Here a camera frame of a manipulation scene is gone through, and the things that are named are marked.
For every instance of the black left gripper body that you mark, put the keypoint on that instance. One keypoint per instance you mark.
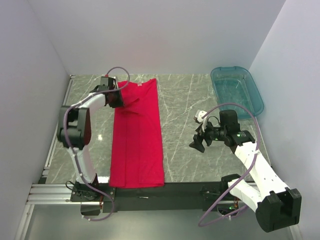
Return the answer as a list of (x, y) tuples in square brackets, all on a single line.
[(115, 88)]

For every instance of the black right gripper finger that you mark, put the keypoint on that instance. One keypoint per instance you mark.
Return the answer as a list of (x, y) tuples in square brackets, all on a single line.
[(197, 145), (200, 133)]

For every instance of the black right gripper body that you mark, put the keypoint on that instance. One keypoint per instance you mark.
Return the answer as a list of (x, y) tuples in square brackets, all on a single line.
[(215, 133)]

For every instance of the teal plastic basin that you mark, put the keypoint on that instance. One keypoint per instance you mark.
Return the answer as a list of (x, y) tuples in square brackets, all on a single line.
[(235, 84)]

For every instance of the red t shirt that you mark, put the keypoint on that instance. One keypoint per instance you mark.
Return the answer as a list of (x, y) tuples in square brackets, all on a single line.
[(137, 145)]

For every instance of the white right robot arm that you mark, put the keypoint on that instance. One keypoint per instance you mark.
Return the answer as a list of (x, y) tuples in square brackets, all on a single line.
[(274, 203)]

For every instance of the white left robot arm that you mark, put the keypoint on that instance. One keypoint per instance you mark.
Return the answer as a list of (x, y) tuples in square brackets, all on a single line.
[(74, 132)]

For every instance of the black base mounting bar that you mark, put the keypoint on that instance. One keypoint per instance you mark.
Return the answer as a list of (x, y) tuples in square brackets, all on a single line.
[(171, 196)]

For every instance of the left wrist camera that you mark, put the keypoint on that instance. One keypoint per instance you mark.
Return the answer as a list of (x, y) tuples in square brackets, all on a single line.
[(110, 78)]

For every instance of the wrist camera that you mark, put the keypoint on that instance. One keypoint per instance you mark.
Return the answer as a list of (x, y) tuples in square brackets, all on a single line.
[(201, 118), (110, 78)]

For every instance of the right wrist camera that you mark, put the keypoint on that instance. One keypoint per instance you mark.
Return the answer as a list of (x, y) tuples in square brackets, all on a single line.
[(201, 118)]

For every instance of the left aluminium side rail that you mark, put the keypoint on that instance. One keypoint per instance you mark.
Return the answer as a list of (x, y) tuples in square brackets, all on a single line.
[(52, 147)]

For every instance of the aluminium frame rail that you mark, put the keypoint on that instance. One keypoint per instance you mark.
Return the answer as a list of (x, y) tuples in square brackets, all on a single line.
[(49, 194)]

